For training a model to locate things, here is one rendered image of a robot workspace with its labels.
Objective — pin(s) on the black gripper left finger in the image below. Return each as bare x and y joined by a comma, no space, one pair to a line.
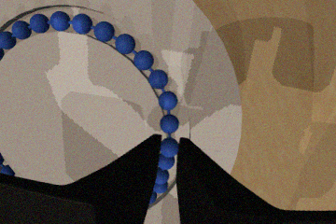
119,193

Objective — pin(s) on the blue bead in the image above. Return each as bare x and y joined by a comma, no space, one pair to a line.
82,23
169,123
161,177
157,79
19,29
7,170
154,198
59,21
160,188
39,23
166,163
169,147
6,41
1,159
2,54
167,100
104,31
143,60
125,43

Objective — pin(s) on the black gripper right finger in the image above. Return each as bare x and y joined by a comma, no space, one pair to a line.
209,195

